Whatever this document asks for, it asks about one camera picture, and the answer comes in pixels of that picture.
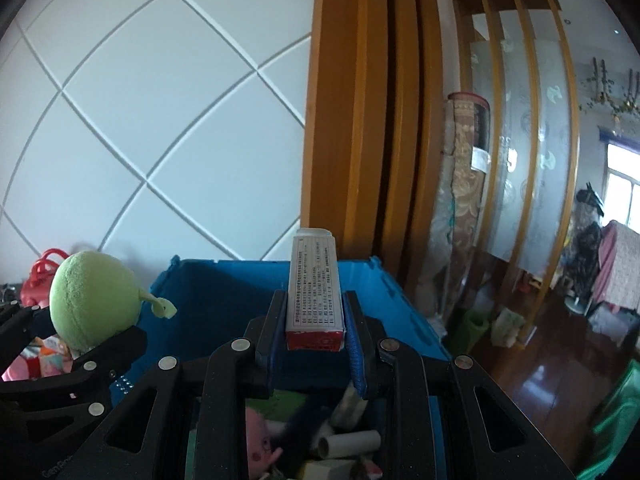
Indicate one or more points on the green rolled mat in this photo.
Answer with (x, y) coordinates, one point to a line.
(472, 332)

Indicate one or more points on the blue plastic storage crate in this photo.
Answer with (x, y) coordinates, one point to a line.
(210, 285)

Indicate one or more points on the green cloth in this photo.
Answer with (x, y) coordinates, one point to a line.
(615, 425)

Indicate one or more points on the white paper roll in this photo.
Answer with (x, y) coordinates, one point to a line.
(350, 442)

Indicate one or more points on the dark hanging clothes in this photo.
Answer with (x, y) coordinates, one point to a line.
(587, 245)

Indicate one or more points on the long red white box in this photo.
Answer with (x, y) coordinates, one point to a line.
(315, 285)

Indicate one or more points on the bright window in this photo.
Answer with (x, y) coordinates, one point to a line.
(622, 180)

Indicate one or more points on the green fuzzy ball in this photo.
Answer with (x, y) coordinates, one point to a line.
(90, 300)

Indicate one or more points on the hanging vine wall decoration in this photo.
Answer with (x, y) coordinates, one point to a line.
(610, 95)

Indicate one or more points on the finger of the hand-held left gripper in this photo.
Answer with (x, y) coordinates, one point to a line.
(20, 320)
(100, 360)

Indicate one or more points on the pink cloth on rack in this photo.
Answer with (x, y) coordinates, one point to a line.
(622, 270)

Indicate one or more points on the pink pig plush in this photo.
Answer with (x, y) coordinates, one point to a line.
(260, 440)

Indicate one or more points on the white green bag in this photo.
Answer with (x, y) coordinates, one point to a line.
(507, 327)

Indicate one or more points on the red hard carry case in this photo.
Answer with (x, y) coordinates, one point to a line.
(37, 280)

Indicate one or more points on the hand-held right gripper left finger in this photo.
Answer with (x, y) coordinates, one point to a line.
(274, 365)

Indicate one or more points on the wooden wall trim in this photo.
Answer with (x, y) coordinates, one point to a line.
(360, 110)

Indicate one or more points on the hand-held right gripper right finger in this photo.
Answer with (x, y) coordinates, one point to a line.
(356, 355)

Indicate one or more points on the rolled patterned carpet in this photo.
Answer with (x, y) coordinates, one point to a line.
(462, 185)

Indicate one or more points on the frosted glass wooden partition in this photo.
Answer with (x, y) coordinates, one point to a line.
(530, 160)

